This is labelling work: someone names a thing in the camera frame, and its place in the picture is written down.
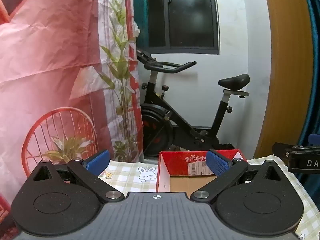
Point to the dark window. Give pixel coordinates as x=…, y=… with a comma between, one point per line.
x=190, y=17

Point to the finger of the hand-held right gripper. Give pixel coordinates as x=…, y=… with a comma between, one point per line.
x=295, y=148

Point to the wooden door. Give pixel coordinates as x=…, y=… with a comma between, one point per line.
x=287, y=55

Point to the black exercise bike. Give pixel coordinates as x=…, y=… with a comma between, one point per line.
x=155, y=130

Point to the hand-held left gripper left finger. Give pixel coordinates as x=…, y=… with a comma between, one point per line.
x=96, y=161

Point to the blue curtain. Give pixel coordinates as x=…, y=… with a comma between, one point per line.
x=316, y=80

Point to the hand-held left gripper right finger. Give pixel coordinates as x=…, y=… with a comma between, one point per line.
x=217, y=163

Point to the pink printed backdrop cloth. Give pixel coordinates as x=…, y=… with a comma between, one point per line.
x=50, y=55

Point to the red strawberry cardboard box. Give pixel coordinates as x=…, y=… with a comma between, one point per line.
x=175, y=158

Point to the checkered tablecloth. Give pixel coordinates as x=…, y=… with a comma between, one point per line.
x=130, y=177

